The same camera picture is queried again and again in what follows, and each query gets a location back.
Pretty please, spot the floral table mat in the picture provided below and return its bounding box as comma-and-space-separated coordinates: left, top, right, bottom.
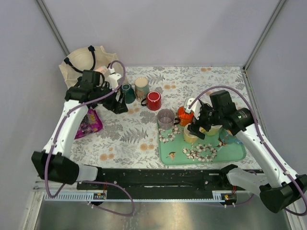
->
71, 67, 259, 169

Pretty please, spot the orange mug black handle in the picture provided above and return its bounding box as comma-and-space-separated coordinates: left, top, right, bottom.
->
175, 106, 194, 127

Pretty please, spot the lime green mug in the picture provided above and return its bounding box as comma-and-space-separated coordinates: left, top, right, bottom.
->
200, 125, 222, 136

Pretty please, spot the dark green mug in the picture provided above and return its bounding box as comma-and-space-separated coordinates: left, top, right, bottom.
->
120, 83, 135, 104

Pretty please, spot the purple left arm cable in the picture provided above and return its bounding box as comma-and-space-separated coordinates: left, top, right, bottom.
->
45, 60, 135, 216

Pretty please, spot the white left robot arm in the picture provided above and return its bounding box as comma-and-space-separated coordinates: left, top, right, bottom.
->
31, 68, 128, 189

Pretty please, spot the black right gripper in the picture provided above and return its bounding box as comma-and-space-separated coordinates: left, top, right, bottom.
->
188, 102, 223, 140

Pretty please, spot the blue glazed mug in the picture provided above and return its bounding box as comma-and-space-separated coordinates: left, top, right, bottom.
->
219, 128, 242, 145

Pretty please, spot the pink box in bag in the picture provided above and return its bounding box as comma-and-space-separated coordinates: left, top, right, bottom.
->
95, 66, 108, 74

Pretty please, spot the purple snack packet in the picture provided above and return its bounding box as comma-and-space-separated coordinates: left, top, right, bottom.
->
75, 109, 103, 139

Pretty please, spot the lilac mug black handle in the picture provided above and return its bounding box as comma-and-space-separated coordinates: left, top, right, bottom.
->
157, 109, 181, 130

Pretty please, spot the beige canvas tote bag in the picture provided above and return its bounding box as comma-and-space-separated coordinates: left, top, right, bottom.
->
59, 46, 118, 88

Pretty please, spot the yellow mug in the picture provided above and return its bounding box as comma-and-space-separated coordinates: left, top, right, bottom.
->
184, 124, 198, 144

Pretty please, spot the green hummingbird tray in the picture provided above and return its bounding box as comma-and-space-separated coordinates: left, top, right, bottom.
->
157, 122, 246, 166

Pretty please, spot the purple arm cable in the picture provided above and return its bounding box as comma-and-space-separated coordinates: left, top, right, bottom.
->
187, 85, 307, 216
45, 60, 135, 216

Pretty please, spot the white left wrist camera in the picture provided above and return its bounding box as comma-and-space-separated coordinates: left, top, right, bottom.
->
106, 68, 122, 90

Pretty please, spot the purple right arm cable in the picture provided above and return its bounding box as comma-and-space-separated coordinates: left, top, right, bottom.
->
187, 85, 307, 216

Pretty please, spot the cream floral mug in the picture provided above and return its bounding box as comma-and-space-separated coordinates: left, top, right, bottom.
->
135, 77, 150, 102

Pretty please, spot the red mug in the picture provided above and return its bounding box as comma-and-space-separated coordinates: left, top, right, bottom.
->
141, 91, 162, 111

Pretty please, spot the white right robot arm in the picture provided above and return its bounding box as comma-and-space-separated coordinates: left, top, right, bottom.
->
184, 86, 307, 213

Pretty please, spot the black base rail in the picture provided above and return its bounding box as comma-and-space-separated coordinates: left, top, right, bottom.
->
77, 168, 233, 201

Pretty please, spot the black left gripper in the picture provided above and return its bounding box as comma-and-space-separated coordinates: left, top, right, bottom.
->
94, 81, 128, 114

